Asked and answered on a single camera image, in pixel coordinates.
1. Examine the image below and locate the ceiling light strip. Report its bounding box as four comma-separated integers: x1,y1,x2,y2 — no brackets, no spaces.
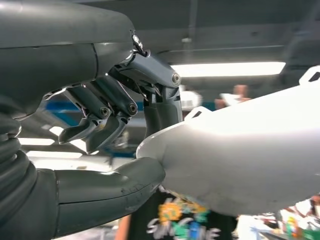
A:
171,61,287,78

